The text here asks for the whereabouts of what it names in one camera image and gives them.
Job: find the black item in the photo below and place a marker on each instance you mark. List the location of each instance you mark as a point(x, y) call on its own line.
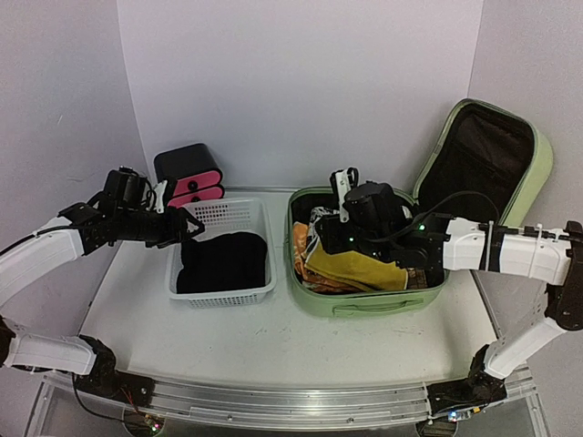
point(234, 261)

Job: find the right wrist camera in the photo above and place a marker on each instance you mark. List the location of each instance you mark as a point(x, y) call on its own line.
point(370, 206)

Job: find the green hard-shell suitcase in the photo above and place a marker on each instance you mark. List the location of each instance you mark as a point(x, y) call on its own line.
point(485, 160)

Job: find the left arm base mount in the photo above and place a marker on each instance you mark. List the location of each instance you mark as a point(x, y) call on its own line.
point(114, 387)

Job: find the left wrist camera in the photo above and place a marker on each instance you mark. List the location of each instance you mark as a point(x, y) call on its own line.
point(126, 189)

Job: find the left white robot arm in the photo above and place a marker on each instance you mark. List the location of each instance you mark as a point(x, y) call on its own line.
point(76, 232)

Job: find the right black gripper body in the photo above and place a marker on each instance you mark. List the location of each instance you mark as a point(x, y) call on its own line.
point(328, 232)

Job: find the newspaper print garment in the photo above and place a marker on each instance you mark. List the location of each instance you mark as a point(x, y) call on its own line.
point(316, 214)

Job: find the black pink drawer organizer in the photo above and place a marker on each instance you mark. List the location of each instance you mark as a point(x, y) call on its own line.
point(191, 173)

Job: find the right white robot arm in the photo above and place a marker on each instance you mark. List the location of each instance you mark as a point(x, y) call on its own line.
point(439, 242)

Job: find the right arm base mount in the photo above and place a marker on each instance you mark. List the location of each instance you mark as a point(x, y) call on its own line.
point(478, 389)

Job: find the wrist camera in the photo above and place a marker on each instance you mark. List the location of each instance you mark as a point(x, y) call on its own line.
point(126, 189)
point(370, 206)

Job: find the aluminium front rail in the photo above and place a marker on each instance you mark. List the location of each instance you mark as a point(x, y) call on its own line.
point(306, 410)

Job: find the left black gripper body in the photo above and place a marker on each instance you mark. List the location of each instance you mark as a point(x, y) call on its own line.
point(132, 228)

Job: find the yellow towel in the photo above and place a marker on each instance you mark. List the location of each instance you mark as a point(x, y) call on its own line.
point(357, 270)

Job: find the orange snack bag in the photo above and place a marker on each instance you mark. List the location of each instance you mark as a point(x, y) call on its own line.
point(303, 241)

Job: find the white perforated plastic basket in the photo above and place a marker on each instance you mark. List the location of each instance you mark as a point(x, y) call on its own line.
point(225, 216)

